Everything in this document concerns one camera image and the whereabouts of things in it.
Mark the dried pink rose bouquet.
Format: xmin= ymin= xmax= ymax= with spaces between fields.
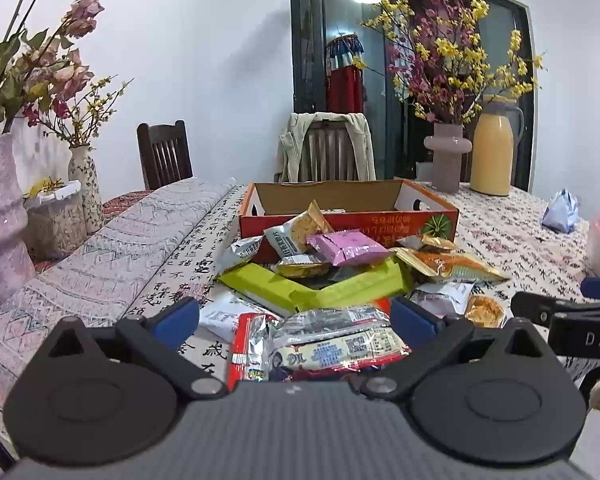
xmin=0 ymin=0 xmax=106 ymax=137

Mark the red patterned cloth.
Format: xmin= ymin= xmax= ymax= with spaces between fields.
xmin=32 ymin=189 xmax=154 ymax=274

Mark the blue and white plastic bag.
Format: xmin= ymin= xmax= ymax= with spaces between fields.
xmin=540 ymin=188 xmax=580 ymax=234

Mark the mauve ring-shaped vase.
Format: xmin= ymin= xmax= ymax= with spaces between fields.
xmin=423 ymin=122 xmax=474 ymax=194

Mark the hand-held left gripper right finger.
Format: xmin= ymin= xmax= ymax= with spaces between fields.
xmin=360 ymin=296 xmax=555 ymax=402

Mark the grey zigzag patterned cloth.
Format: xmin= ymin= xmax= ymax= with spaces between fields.
xmin=0 ymin=176 xmax=248 ymax=441

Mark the orange snack packet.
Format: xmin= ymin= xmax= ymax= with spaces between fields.
xmin=394 ymin=245 xmax=511 ymax=284

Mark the dark wooden chair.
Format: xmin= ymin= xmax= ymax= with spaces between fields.
xmin=136 ymin=120 xmax=194 ymax=191

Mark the small gold snack packet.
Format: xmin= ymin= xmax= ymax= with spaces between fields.
xmin=419 ymin=234 xmax=457 ymax=252

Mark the yellow flower sprig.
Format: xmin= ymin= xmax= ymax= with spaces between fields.
xmin=26 ymin=176 xmax=65 ymax=198

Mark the red cardboard box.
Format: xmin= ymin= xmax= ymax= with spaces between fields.
xmin=238 ymin=178 xmax=460 ymax=264

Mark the red snack packet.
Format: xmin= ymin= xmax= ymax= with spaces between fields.
xmin=228 ymin=312 xmax=281 ymax=394

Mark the pink snack packet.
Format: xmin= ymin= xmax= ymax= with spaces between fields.
xmin=307 ymin=229 xmax=394 ymax=266

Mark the brown slatted wooden chair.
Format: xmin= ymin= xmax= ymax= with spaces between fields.
xmin=302 ymin=119 xmax=363 ymax=182

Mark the large pink textured vase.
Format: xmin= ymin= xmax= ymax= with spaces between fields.
xmin=0 ymin=132 xmax=36 ymax=309

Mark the dark framed glass door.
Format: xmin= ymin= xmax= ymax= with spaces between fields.
xmin=290 ymin=0 xmax=537 ymax=193

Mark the lime green snack packet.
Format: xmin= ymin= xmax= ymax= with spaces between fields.
xmin=217 ymin=262 xmax=331 ymax=315
xmin=290 ymin=255 xmax=414 ymax=314

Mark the cracker snack packet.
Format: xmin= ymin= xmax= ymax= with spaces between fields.
xmin=263 ymin=200 xmax=334 ymax=259

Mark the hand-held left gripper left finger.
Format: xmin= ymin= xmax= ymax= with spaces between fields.
xmin=42 ymin=296 xmax=229 ymax=402

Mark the clear lidded food container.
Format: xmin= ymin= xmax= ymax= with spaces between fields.
xmin=24 ymin=180 xmax=89 ymax=261

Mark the yellow thermos jug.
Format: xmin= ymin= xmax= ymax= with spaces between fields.
xmin=469 ymin=94 xmax=525 ymax=197

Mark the beige jacket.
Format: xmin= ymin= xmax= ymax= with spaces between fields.
xmin=278 ymin=111 xmax=377 ymax=184

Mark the red and blue hanging garment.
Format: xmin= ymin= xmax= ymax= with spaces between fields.
xmin=326 ymin=34 xmax=367 ymax=114

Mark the small floral ceramic vase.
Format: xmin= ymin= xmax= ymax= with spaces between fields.
xmin=68 ymin=145 xmax=105 ymax=235

